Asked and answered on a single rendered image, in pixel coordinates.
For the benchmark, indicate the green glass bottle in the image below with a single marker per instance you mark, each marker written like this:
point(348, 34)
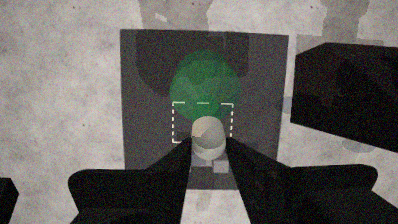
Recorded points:
point(205, 89)

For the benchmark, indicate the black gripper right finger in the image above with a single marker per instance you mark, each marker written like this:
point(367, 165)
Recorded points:
point(273, 193)

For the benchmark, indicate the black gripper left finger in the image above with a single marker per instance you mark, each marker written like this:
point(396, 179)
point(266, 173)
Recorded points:
point(160, 188)

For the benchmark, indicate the dark grey square mat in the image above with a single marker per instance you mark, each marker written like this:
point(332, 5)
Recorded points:
point(151, 125)

